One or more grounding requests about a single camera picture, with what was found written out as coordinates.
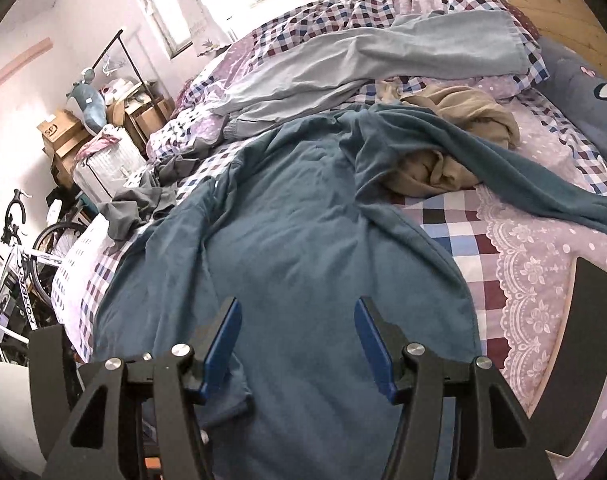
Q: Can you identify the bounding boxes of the black clothes rack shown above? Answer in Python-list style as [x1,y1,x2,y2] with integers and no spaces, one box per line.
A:
[91,29,150,91]

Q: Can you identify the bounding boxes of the blue plush toy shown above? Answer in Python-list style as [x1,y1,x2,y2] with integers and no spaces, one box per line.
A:
[66,67,107,136]

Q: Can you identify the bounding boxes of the cardboard box with logo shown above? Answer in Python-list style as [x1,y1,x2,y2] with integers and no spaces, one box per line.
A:
[38,110,88,157]

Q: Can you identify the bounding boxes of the checkered purple lace bedsheet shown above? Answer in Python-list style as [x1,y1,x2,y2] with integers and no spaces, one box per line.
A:
[51,74,607,480]

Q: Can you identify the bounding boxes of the smartphone in beige case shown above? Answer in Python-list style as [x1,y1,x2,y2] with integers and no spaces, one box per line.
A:
[529,257,607,458]

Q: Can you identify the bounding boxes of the dark blue plush pillow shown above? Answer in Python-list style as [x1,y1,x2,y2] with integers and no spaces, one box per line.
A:
[537,37,607,162]

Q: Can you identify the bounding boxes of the white road bicycle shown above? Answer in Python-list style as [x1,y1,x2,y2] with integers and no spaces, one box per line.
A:
[0,188,87,366]

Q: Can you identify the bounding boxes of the checkered purple duvet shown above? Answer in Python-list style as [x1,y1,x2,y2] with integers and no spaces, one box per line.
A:
[145,0,550,160]

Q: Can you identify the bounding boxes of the wooden headboard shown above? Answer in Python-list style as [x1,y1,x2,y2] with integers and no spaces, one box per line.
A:
[507,0,607,78]

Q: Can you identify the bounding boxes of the teal blue sweatshirt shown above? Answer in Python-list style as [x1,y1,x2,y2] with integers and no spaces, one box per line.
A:
[93,105,607,479]

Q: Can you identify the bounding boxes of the dark grey garment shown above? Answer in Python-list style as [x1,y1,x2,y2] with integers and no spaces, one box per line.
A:
[98,153,203,243]

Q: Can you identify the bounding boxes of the pink cloth on suitcase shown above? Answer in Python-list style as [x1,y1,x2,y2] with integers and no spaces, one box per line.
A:
[75,125,128,162]

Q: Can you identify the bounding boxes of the white suitcase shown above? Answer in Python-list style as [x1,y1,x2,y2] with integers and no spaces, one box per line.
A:
[72,132,146,205]

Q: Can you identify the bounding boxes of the white patterned curtain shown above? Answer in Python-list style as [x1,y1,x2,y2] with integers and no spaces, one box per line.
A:
[178,0,231,55]

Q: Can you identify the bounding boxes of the stacked brown cardboard boxes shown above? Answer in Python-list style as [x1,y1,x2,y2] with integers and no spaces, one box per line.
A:
[49,98,174,188]

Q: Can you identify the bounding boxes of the tan beige garment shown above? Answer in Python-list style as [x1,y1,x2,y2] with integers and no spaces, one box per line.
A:
[376,81,520,198]

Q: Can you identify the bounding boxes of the light grey-blue trousers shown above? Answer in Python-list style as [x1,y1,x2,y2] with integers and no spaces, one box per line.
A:
[207,10,528,139]

